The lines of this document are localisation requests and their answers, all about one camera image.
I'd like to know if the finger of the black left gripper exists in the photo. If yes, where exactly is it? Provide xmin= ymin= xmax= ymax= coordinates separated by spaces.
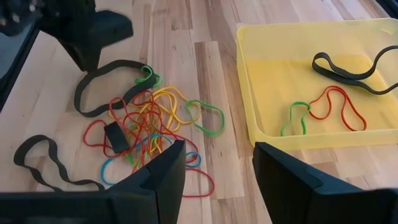
xmin=62 ymin=43 xmax=103 ymax=72

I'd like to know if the yellow translucent plastic bin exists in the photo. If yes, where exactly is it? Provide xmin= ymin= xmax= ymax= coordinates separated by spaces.
xmin=236 ymin=17 xmax=398 ymax=152

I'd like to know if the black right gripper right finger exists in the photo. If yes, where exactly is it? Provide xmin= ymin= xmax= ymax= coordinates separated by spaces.
xmin=252 ymin=141 xmax=398 ymax=224

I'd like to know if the wide green rubber band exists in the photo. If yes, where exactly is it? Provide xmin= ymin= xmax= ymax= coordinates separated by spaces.
xmin=134 ymin=64 xmax=163 ymax=88

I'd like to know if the pile of rubber bands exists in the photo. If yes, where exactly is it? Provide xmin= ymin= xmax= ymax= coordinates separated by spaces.
xmin=136 ymin=86 xmax=203 ymax=133

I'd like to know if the wide black rubber band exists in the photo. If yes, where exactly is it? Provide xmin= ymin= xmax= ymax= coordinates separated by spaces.
xmin=13 ymin=134 xmax=106 ymax=192
xmin=73 ymin=59 xmax=158 ymax=118
xmin=312 ymin=45 xmax=398 ymax=96

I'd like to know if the short black rubber band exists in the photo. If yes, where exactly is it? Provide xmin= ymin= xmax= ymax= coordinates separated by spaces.
xmin=103 ymin=121 xmax=131 ymax=154

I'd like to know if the thin yellow rubber band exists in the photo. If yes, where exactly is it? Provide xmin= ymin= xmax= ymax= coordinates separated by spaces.
xmin=108 ymin=102 xmax=175 ymax=156

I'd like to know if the thin green rubber band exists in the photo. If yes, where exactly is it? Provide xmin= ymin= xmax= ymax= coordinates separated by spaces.
xmin=280 ymin=101 xmax=312 ymax=137
xmin=184 ymin=99 xmax=226 ymax=137

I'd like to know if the thin blue rubber band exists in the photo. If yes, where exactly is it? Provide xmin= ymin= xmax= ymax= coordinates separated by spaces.
xmin=99 ymin=133 xmax=174 ymax=187
xmin=185 ymin=151 xmax=202 ymax=169

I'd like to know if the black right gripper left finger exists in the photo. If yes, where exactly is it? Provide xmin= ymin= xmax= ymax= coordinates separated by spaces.
xmin=0 ymin=139 xmax=187 ymax=224

